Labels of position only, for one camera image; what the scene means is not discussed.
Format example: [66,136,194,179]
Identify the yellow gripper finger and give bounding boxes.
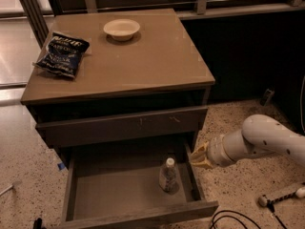
[191,161,213,170]
[191,143,208,162]

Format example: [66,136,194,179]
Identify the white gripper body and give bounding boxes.
[207,135,234,167]

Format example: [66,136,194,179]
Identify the clear plastic bottle white cap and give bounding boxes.
[159,157,176,192]

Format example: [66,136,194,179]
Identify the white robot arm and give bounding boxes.
[190,114,305,169]

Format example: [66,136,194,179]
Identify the closed upper drawer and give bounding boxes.
[36,106,207,148]

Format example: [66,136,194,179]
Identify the brown drawer cabinet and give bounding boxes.
[20,8,220,229]

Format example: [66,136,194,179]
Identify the open middle drawer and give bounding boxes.
[58,137,218,229]

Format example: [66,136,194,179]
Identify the white striped floor tool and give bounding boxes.
[258,182,305,207]

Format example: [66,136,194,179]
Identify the small dark floor object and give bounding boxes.
[260,89,275,106]

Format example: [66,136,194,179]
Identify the blue tape piece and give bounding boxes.
[57,162,66,171]

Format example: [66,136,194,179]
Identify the white bowl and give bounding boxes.
[103,19,140,42]

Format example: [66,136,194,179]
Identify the dark blue chip bag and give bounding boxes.
[33,31,90,79]

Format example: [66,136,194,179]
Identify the grey stick on floor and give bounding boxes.
[0,180,22,197]

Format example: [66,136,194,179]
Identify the black floor cable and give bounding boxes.
[209,210,262,229]

